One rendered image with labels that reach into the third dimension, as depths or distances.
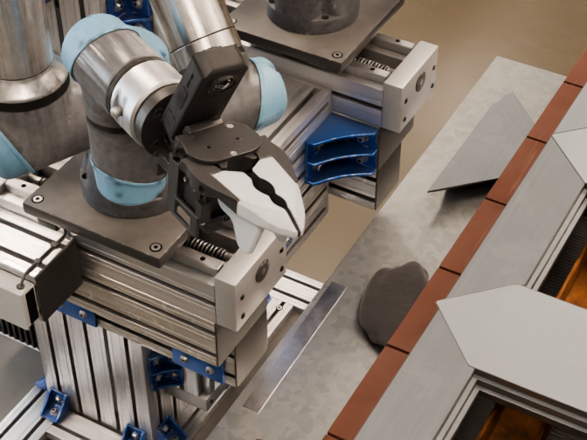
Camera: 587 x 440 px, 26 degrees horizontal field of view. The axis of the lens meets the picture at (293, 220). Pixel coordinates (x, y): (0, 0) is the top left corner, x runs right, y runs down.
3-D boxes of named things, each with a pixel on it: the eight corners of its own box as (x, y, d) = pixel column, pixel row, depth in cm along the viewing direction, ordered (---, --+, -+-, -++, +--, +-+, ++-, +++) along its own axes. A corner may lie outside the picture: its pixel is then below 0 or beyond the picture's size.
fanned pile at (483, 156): (569, 110, 244) (572, 93, 241) (491, 231, 219) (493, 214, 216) (509, 92, 249) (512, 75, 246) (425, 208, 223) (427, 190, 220)
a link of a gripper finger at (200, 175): (267, 206, 108) (213, 154, 114) (269, 189, 107) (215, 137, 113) (221, 222, 106) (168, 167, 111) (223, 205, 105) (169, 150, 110)
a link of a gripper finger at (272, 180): (321, 266, 110) (263, 207, 115) (331, 212, 106) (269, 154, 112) (293, 277, 108) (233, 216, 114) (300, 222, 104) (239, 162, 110)
